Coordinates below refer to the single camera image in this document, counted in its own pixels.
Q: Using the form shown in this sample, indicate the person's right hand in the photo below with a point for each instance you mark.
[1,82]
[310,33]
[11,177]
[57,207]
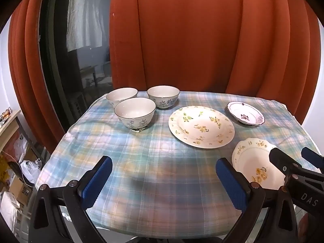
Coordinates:
[308,225]

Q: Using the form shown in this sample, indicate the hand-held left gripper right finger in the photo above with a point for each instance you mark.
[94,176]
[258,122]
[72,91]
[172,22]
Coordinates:
[231,184]

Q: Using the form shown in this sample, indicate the white plastic bag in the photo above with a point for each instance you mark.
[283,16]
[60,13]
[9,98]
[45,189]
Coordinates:
[30,170]

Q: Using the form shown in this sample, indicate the scalloped yellow-flower plate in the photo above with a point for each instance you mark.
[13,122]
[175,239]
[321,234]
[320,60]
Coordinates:
[249,162]

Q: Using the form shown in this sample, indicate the white floral ceramic bowl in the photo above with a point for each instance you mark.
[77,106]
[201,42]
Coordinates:
[134,111]
[121,95]

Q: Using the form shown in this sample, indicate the white hanging sheet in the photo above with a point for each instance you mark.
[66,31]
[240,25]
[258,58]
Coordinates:
[84,17]

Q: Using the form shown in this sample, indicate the scalloped red-flower plate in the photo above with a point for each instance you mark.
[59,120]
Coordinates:
[244,115]

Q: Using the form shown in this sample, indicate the wooden bench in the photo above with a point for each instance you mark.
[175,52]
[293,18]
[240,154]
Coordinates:
[88,70]

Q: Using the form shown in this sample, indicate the orange curtain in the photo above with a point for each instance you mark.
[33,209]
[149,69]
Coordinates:
[189,30]
[27,68]

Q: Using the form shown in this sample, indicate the white slatted crate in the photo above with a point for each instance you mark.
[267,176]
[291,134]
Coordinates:
[76,102]

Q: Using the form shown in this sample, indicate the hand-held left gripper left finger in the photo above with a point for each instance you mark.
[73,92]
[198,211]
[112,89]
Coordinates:
[97,179]

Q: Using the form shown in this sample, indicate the plaid tablecloth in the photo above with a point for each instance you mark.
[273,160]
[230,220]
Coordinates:
[157,162]

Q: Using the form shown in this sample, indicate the dark-framed glass door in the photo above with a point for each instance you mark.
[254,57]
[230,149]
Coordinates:
[58,68]

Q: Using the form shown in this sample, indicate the yellow box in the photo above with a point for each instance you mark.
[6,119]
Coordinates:
[4,169]

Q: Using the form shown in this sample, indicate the large round yellow-flower plate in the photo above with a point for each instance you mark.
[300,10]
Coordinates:
[202,126]

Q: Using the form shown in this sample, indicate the cardboard box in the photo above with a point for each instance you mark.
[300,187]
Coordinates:
[20,189]

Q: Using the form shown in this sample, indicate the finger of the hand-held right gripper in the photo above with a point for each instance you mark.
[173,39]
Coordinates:
[312,157]
[278,158]

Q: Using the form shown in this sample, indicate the white sack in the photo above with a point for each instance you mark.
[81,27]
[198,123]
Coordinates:
[8,210]

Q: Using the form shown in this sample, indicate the small figurines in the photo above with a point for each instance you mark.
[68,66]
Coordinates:
[5,114]

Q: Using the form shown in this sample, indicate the wooden shelf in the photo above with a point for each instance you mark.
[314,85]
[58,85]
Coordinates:
[11,122]

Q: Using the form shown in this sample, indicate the floral bowl with blue sticker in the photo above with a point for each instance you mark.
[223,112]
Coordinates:
[163,93]

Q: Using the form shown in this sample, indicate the clear plastic bag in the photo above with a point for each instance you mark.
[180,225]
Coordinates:
[20,145]

